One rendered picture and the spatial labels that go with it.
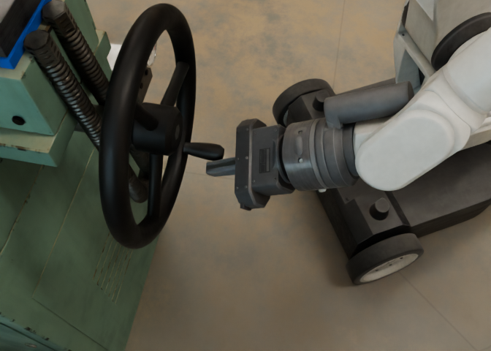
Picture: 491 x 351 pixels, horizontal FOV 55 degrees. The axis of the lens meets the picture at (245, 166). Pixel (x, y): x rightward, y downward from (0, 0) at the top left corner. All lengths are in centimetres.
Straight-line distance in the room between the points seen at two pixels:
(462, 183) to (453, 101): 90
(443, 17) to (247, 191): 49
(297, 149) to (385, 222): 68
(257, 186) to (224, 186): 85
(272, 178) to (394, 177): 15
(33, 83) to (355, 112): 33
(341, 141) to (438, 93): 12
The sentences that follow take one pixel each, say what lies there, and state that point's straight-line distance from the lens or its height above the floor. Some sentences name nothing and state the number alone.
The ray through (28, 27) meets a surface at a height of 97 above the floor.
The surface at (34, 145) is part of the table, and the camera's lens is 54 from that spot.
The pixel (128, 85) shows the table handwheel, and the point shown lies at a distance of 45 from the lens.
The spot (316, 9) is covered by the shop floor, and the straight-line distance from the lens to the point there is 196.
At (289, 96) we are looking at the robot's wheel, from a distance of 142.
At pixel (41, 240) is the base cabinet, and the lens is 76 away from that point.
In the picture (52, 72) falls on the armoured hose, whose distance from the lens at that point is 49.
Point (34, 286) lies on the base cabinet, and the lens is 78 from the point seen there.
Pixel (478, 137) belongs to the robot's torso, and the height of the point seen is 29.
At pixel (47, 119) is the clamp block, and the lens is 51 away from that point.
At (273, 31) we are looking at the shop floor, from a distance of 186.
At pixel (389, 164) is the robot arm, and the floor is 85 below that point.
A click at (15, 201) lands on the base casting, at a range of 68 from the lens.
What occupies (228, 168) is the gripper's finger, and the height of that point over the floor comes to 72.
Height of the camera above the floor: 128
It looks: 60 degrees down
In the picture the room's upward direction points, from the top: straight up
